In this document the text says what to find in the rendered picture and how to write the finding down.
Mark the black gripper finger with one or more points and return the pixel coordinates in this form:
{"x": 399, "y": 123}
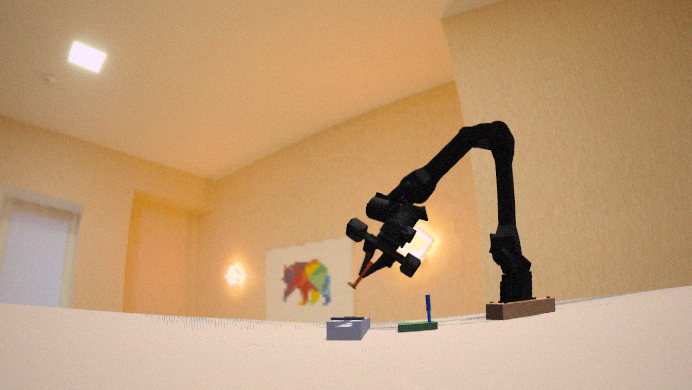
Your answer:
{"x": 369, "y": 248}
{"x": 385, "y": 260}

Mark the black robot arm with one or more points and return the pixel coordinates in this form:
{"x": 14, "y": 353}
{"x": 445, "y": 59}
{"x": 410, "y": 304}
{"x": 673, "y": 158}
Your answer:
{"x": 417, "y": 187}

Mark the green rectangular tray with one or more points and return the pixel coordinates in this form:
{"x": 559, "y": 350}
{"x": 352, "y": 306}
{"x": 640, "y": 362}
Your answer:
{"x": 417, "y": 326}

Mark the blue square bar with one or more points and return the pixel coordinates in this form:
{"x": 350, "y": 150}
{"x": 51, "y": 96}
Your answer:
{"x": 428, "y": 307}

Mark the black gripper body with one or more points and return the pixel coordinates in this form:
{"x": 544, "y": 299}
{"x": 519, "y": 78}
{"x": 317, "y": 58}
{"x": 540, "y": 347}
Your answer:
{"x": 357, "y": 231}

